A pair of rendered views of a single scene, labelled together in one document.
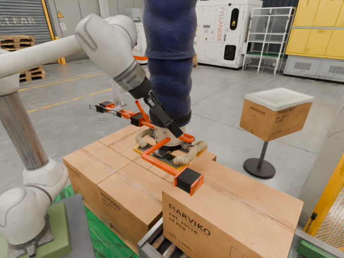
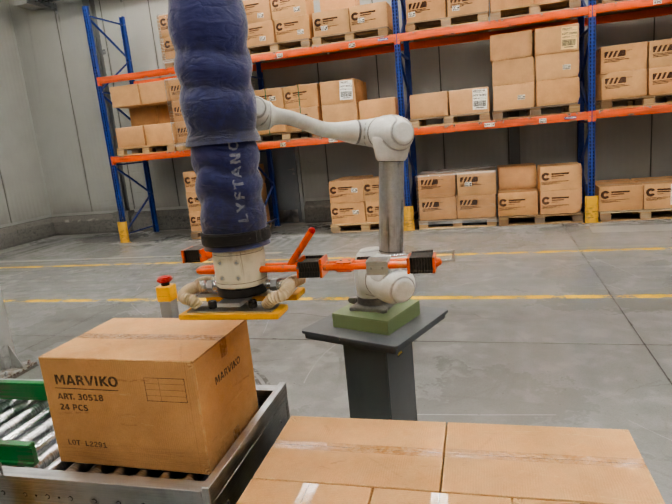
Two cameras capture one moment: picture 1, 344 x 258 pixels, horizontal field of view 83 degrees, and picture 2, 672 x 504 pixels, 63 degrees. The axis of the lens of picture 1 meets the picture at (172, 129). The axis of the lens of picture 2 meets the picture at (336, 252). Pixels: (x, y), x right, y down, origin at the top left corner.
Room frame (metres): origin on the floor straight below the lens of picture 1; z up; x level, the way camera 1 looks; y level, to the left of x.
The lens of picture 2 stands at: (2.72, -0.39, 1.59)
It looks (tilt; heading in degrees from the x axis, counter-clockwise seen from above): 12 degrees down; 157
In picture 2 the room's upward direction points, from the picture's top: 5 degrees counter-clockwise
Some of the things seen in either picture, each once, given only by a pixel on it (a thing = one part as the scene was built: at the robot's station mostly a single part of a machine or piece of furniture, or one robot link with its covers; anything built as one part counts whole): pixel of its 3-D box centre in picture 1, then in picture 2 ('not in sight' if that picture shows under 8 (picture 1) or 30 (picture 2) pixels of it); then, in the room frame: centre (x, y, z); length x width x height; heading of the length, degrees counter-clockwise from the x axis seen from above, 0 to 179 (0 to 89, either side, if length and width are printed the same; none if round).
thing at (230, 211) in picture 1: (225, 220); (156, 387); (0.71, -0.30, 0.75); 0.60 x 0.40 x 0.40; 50
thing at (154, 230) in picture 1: (175, 208); (251, 433); (0.93, -0.02, 0.58); 0.70 x 0.03 x 0.06; 142
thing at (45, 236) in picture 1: (29, 235); (370, 299); (0.56, 0.68, 0.85); 0.22 x 0.18 x 0.06; 38
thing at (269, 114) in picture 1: (274, 112); not in sight; (2.04, -1.17, 0.82); 0.60 x 0.40 x 0.40; 117
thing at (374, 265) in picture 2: (118, 111); (378, 265); (1.25, 0.37, 1.18); 0.07 x 0.07 x 0.04; 52
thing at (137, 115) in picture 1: (139, 119); (312, 266); (1.12, 0.21, 1.19); 0.10 x 0.08 x 0.06; 142
